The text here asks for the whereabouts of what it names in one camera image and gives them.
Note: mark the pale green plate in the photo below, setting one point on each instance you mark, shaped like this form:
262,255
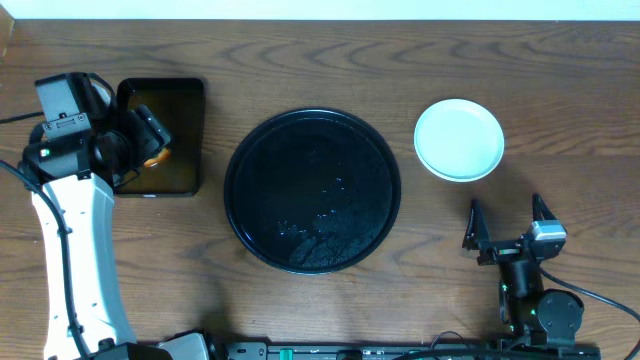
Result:
459,140

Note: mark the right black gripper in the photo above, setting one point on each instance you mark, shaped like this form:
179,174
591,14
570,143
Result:
479,232

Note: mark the round black serving tray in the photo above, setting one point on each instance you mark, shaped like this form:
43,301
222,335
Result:
312,191

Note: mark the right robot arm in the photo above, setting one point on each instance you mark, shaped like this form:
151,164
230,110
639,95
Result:
541,318

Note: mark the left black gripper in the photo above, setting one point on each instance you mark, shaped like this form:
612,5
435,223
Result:
148,133

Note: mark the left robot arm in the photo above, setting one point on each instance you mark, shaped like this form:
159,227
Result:
74,205

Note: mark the orange green scrub sponge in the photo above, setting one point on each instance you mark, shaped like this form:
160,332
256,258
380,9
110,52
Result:
160,157

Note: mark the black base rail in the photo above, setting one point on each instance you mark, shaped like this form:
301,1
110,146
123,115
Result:
264,351

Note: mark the black rectangular water tray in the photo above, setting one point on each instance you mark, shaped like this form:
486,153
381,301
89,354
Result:
179,104

